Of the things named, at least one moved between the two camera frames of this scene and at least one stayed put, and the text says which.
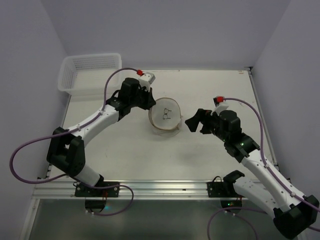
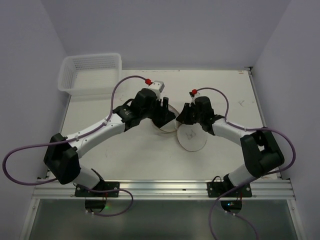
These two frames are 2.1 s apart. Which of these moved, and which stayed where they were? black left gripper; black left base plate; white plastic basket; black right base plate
Moved: black left gripper
Stayed: white plastic basket; black right base plate; black left base plate
